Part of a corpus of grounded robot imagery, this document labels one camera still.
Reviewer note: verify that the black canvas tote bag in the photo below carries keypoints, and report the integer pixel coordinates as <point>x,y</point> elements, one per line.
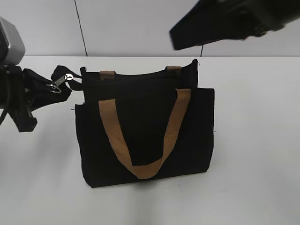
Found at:
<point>194,147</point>

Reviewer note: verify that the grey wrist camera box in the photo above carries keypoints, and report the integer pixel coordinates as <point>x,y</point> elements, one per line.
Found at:
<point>12,48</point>

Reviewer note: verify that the tan bag handle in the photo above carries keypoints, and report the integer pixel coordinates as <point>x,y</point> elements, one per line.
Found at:
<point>138,134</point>
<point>169,70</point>

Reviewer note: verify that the tan front bag handle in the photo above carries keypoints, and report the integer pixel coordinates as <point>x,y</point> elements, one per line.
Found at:
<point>138,134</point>

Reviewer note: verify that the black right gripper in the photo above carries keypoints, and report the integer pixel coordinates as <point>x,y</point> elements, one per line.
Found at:
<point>211,21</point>

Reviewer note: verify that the silver zipper pull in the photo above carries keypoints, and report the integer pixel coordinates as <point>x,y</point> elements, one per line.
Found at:
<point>54,87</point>

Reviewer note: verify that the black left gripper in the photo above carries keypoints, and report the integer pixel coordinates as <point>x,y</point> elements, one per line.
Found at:
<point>37,96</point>

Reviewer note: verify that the tan rear bag handle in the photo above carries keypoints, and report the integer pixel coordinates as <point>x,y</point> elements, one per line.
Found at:
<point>169,70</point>

